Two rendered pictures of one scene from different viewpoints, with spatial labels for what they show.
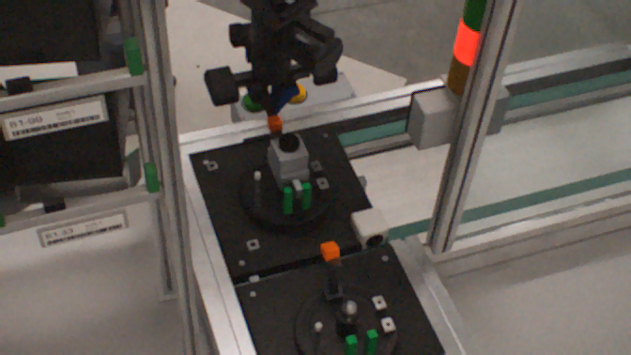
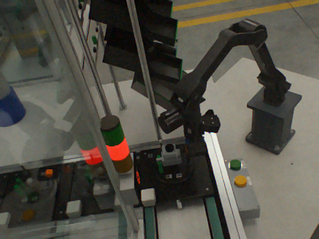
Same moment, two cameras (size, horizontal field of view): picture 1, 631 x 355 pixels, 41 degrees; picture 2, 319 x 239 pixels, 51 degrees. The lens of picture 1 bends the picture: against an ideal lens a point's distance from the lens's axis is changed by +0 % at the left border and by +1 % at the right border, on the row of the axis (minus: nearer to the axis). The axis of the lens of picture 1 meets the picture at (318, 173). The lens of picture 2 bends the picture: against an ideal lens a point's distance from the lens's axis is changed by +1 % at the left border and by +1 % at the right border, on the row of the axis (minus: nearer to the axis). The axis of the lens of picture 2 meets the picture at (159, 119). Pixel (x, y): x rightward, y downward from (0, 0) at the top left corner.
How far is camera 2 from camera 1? 1.30 m
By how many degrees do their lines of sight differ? 73
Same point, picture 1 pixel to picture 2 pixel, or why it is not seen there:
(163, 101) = (80, 37)
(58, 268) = not seen: hidden behind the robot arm
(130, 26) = (138, 42)
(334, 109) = (228, 198)
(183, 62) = (294, 158)
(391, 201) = (175, 222)
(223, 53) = (304, 174)
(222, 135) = (216, 153)
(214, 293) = (137, 147)
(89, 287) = not seen: hidden behind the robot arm
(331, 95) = (240, 198)
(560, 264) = not seen: outside the picture
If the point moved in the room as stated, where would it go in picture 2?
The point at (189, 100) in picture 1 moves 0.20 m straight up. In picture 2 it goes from (265, 159) to (269, 122)
